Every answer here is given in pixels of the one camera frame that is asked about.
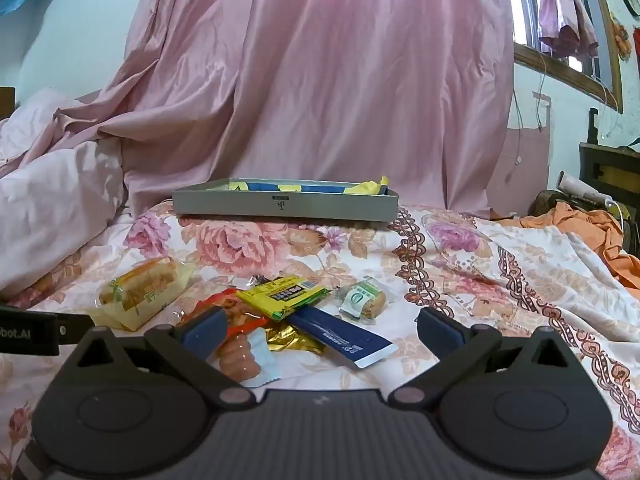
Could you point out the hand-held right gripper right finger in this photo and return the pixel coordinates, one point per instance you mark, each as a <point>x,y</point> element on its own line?
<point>441,334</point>

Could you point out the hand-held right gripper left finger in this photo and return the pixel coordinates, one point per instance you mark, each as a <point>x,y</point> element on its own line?
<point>202,334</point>

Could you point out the orange snack packet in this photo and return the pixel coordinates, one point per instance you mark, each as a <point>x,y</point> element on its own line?
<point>235,310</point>

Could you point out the pink sausage packet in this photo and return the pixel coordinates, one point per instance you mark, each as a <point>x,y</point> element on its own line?
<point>240,360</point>

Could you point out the yellow bread packet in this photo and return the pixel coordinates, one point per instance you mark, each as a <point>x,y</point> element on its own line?
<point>140,287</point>

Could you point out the yellow-green snack packet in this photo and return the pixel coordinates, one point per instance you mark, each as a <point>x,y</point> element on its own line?
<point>280,295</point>

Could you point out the blue snack packet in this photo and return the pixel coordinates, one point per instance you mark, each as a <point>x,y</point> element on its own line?
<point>340,337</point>

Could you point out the colourful illustrated cardboard box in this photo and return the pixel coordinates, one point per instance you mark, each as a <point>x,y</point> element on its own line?
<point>240,207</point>

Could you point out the floral bedsheet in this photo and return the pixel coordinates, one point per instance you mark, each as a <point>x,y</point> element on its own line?
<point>475,270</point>

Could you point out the round cookie packet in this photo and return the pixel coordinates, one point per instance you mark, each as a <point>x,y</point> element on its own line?
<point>362,302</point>

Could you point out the gold foil packet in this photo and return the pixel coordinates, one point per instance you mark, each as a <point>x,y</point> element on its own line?
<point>295,340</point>

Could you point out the white quilt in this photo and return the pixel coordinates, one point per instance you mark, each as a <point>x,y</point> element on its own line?
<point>50,200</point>

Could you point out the painted paper lining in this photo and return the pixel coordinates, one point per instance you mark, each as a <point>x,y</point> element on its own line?
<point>362,189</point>

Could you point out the brown wicker basket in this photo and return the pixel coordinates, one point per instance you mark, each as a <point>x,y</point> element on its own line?
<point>545,202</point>

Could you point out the orange cloth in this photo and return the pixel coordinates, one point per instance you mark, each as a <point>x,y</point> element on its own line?
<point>590,225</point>

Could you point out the white tube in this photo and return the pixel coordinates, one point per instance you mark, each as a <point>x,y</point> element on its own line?
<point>575,187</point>

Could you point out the dark wooden headboard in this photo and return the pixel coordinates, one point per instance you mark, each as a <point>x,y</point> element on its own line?
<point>6,102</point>

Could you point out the dark wooden furniture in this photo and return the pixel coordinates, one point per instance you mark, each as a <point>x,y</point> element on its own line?
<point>600,165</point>

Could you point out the pink curtain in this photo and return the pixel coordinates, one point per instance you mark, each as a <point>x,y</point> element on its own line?
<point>325,85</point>

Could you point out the hanging pink garment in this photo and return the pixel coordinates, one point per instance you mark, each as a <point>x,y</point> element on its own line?
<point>560,10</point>

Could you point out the wooden window frame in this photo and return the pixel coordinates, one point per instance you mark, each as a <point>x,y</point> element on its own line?
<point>565,72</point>

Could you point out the flower wall decoration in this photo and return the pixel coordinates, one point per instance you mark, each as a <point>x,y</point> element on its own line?
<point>620,37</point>

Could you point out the red wall hanging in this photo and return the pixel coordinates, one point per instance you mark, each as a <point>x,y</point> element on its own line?
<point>636,45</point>

